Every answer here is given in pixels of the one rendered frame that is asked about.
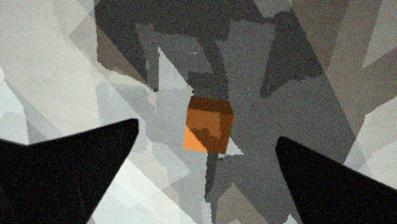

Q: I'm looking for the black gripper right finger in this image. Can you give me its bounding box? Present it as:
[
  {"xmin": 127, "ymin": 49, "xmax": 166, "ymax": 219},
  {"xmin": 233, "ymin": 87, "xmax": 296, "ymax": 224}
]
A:
[{"xmin": 275, "ymin": 137, "xmax": 397, "ymax": 224}]

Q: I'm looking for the orange block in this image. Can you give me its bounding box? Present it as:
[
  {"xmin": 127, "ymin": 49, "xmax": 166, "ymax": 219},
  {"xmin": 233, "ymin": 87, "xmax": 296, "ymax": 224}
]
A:
[{"xmin": 182, "ymin": 96, "xmax": 235, "ymax": 155}]

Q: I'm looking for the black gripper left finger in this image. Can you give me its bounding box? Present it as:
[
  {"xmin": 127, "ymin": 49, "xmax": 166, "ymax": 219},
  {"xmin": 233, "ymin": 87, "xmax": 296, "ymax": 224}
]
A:
[{"xmin": 0, "ymin": 119, "xmax": 139, "ymax": 224}]

